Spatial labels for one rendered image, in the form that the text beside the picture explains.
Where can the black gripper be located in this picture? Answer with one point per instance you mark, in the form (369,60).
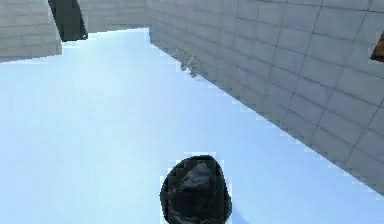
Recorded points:
(195,193)

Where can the dark room door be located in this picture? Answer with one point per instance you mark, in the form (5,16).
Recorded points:
(68,20)

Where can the brown wooden framed picture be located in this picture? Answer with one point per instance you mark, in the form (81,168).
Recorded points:
(379,50)

